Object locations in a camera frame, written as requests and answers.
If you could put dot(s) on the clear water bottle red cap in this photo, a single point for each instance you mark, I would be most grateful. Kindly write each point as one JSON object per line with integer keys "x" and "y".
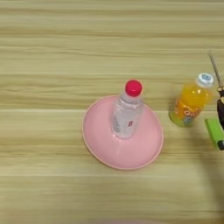
{"x": 127, "y": 116}

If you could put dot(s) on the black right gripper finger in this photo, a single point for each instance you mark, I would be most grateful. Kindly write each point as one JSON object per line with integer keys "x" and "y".
{"x": 221, "y": 113}

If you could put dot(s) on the pink round plate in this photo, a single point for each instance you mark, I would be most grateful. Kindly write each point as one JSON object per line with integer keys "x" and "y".
{"x": 96, "y": 137}

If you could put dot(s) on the orange juice bottle white cap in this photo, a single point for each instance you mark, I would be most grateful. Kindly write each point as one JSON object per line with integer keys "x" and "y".
{"x": 191, "y": 102}

